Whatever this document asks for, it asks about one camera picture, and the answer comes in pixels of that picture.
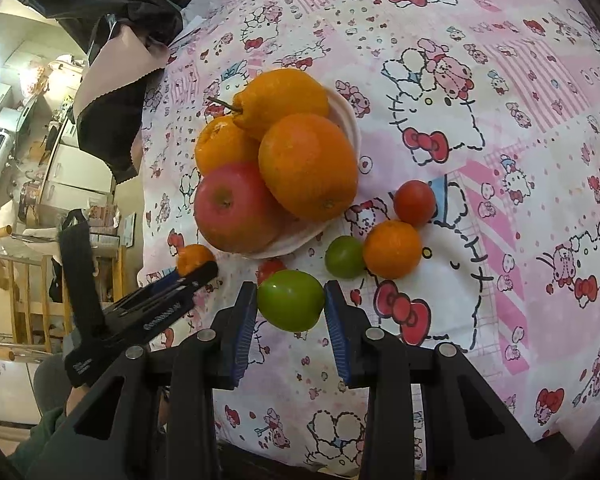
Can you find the white kitchen cabinets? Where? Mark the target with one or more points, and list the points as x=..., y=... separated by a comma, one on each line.
x=80, y=165

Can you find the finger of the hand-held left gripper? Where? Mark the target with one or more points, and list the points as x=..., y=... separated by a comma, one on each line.
x=162, y=280
x=200, y=274

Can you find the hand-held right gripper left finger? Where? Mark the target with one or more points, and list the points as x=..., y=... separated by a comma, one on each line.
x=245, y=340

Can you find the pink zigzag-edged cloth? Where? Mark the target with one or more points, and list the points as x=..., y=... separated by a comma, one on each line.
x=115, y=70

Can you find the large bumpy-topped orange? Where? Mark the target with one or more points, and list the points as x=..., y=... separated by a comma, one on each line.
x=285, y=100

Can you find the black zigzag-edged cloth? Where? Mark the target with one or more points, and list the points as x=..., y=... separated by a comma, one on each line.
x=110, y=135

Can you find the large navel orange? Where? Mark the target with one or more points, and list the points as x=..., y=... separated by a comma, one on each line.
x=307, y=165

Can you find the red apple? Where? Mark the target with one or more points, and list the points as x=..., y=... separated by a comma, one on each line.
x=230, y=210

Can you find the person's left forearm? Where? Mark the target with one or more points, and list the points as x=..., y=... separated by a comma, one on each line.
x=40, y=440

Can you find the small mandarin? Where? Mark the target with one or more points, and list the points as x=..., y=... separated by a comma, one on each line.
x=192, y=257

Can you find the wooden stool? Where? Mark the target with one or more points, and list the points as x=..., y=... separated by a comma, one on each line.
x=25, y=300

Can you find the white paper sheet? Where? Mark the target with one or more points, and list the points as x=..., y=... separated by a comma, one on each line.
x=189, y=30

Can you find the person's left hand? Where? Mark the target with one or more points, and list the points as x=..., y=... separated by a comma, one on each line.
x=76, y=400

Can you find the small green plum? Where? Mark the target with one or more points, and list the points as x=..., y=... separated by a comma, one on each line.
x=344, y=257

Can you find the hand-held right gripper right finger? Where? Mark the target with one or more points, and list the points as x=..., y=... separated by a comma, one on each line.
x=337, y=335

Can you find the red cherry tomato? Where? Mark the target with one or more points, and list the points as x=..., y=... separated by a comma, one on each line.
x=270, y=269
x=414, y=202

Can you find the pink strawberry-print plate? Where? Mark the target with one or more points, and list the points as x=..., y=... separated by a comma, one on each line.
x=347, y=120

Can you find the person's grey trousers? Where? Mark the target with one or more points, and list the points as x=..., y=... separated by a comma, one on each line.
x=50, y=380

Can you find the large green plum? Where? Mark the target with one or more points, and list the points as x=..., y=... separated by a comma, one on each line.
x=290, y=300

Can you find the medium orange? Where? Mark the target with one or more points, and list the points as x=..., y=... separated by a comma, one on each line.
x=222, y=147

